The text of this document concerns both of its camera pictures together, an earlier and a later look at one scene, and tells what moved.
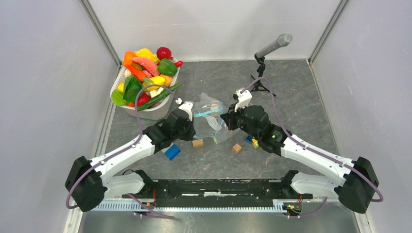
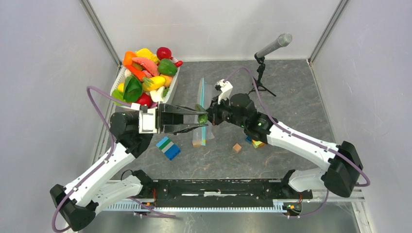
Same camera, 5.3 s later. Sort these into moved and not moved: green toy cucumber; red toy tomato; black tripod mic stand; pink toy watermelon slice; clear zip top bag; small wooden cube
Moved: clear zip top bag; green toy cucumber
Not moved: small wooden cube; red toy tomato; pink toy watermelon slice; black tripod mic stand
